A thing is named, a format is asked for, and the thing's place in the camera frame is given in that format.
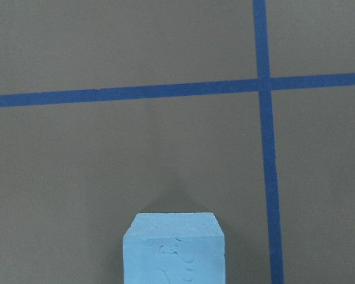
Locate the light blue foam block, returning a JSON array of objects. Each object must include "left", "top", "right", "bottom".
[{"left": 122, "top": 212, "right": 226, "bottom": 283}]

